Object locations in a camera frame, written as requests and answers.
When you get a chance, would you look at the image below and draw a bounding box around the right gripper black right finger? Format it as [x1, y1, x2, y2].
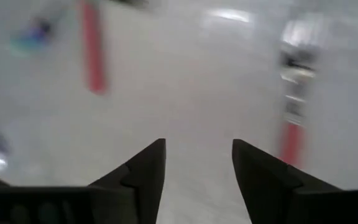
[231, 138, 341, 224]

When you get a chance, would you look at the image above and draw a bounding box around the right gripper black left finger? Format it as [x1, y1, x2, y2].
[87, 138, 167, 224]

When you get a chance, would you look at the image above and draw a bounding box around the pink-handled metal fork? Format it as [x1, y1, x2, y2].
[277, 18, 319, 170]

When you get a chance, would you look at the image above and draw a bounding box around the pink-handled metal utensil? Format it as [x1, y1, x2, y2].
[78, 0, 108, 96]

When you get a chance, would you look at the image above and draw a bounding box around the teal-handled utensil purple head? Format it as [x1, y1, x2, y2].
[9, 17, 55, 55]

